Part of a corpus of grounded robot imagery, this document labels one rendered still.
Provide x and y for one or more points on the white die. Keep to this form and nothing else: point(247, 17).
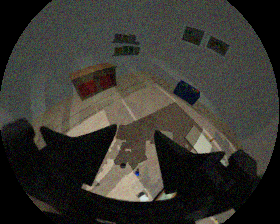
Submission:
point(142, 197)

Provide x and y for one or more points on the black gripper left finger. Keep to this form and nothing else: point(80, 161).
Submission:
point(85, 153)

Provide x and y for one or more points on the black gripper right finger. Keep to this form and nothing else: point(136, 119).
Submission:
point(178, 164)

